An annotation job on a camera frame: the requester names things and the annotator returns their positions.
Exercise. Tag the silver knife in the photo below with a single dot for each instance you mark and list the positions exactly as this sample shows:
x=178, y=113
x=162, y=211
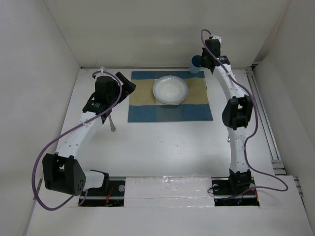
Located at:
x=112, y=126

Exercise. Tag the white blue-rimmed plate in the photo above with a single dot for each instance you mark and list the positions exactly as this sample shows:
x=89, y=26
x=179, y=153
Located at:
x=170, y=90

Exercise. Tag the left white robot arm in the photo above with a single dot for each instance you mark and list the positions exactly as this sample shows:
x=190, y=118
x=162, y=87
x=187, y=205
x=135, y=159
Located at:
x=62, y=170

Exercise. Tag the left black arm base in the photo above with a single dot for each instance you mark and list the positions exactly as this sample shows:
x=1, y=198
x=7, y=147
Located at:
x=111, y=196

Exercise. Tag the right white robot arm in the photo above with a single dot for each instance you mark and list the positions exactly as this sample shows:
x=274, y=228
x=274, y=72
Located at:
x=235, y=116

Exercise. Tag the blue beige cloth placemat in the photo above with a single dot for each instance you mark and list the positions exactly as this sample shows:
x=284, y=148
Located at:
x=143, y=107

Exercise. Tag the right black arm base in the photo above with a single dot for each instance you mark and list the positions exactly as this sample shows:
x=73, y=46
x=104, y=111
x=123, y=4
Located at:
x=225, y=196

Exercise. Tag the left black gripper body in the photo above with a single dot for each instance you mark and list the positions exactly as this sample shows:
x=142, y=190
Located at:
x=116, y=89

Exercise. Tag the blue cup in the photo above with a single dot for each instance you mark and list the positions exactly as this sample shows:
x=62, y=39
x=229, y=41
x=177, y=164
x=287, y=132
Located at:
x=195, y=64

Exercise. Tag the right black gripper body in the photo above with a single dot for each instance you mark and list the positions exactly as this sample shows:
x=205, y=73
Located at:
x=204, y=56

